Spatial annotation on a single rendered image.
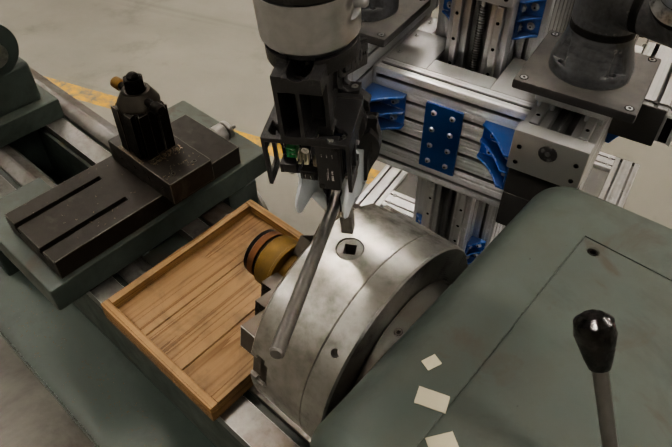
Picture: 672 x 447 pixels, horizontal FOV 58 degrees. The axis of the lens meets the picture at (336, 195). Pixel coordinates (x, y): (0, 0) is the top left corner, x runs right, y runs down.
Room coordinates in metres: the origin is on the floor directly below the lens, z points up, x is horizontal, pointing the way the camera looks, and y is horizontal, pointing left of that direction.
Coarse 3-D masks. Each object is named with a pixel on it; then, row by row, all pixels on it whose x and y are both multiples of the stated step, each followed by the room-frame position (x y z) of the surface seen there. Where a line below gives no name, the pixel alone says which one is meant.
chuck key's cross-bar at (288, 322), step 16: (336, 192) 0.44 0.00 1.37; (336, 208) 0.42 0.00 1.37; (320, 224) 0.40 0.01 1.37; (320, 240) 0.37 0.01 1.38; (320, 256) 0.35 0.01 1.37; (304, 272) 0.33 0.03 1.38; (304, 288) 0.31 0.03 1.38; (288, 304) 0.29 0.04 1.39; (288, 320) 0.27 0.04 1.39; (288, 336) 0.26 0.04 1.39; (272, 352) 0.25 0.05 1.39
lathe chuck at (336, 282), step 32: (384, 224) 0.53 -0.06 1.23; (416, 224) 0.56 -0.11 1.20; (384, 256) 0.47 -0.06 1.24; (288, 288) 0.45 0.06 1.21; (320, 288) 0.44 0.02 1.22; (352, 288) 0.43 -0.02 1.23; (320, 320) 0.41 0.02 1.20; (256, 352) 0.41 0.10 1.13; (288, 352) 0.39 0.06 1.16; (256, 384) 0.40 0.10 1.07; (288, 384) 0.37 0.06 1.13; (288, 416) 0.37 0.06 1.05
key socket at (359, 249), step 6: (348, 240) 0.50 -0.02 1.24; (354, 240) 0.50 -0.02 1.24; (342, 246) 0.49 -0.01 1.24; (348, 246) 0.49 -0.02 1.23; (354, 246) 0.49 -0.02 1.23; (360, 246) 0.49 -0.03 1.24; (336, 252) 0.48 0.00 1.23; (342, 252) 0.48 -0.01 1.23; (348, 252) 0.50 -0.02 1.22; (354, 252) 0.49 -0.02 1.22; (360, 252) 0.48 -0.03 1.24; (342, 258) 0.47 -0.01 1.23; (348, 258) 0.47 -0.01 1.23; (354, 258) 0.47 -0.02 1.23
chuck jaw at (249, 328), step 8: (264, 280) 0.54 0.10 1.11; (272, 280) 0.54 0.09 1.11; (280, 280) 0.54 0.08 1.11; (264, 288) 0.53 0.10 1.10; (272, 288) 0.53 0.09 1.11; (264, 296) 0.51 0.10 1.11; (256, 304) 0.50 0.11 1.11; (264, 304) 0.50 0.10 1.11; (256, 312) 0.50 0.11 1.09; (248, 320) 0.47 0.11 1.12; (256, 320) 0.47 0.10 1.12; (248, 328) 0.45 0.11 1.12; (256, 328) 0.45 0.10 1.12; (240, 336) 0.45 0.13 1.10; (248, 336) 0.44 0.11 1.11; (240, 344) 0.45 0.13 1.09; (248, 344) 0.44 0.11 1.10; (256, 360) 0.41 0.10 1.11; (256, 368) 0.41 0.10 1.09; (264, 368) 0.40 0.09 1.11; (264, 376) 0.40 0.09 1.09
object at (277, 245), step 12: (252, 240) 0.61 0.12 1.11; (264, 240) 0.61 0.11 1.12; (276, 240) 0.60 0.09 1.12; (288, 240) 0.61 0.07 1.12; (252, 252) 0.59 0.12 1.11; (264, 252) 0.59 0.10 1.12; (276, 252) 0.58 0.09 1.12; (288, 252) 0.58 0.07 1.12; (252, 264) 0.58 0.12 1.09; (264, 264) 0.57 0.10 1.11; (276, 264) 0.56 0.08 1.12; (288, 264) 0.57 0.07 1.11; (264, 276) 0.56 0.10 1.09
